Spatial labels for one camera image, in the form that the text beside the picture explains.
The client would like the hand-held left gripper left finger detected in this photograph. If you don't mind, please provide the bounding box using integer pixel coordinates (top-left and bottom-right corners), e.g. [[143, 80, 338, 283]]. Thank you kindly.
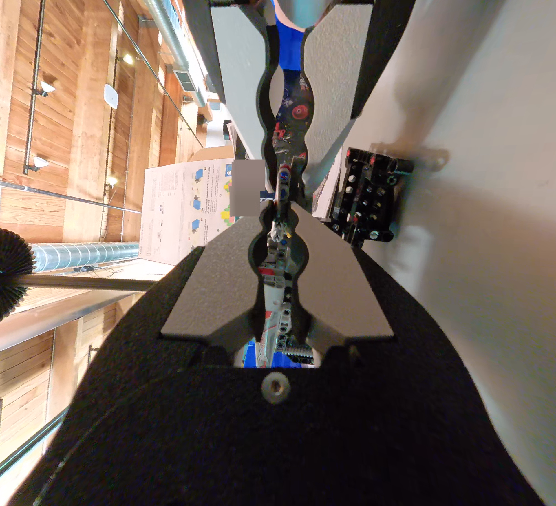
[[161, 202, 274, 355]]

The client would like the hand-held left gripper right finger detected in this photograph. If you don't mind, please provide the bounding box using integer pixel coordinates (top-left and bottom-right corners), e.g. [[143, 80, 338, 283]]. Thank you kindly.
[[290, 204, 395, 355]]

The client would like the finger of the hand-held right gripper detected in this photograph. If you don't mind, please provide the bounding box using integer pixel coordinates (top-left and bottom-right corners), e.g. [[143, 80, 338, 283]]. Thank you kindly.
[[210, 4, 281, 170], [299, 3, 375, 194]]

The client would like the toy brick vehicle model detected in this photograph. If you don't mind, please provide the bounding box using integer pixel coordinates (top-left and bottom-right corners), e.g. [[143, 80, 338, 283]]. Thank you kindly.
[[258, 143, 448, 370]]

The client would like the grey desk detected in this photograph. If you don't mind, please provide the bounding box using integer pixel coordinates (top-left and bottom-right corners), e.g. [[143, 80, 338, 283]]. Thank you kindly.
[[343, 0, 556, 506]]

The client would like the blue bin with printed tag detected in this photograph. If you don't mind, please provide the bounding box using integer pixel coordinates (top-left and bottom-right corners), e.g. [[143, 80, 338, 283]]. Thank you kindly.
[[243, 0, 314, 370]]

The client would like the dark toy box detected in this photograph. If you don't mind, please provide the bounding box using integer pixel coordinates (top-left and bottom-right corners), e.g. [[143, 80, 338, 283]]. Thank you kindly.
[[265, 67, 315, 159]]

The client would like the white printed cardboard box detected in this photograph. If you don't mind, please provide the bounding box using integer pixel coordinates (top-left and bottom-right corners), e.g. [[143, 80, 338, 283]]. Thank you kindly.
[[139, 158, 279, 265]]

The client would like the open instruction booklet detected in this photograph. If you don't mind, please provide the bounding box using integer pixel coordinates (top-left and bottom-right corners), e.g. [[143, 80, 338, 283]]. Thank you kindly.
[[312, 154, 345, 218]]

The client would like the black ceiling pipe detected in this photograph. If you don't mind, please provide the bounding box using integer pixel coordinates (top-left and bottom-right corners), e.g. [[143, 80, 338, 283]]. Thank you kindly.
[[24, 0, 51, 175]]

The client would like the silver air duct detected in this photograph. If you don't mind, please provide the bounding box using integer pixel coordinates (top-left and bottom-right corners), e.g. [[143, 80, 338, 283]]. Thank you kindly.
[[117, 0, 209, 108], [30, 242, 140, 274]]

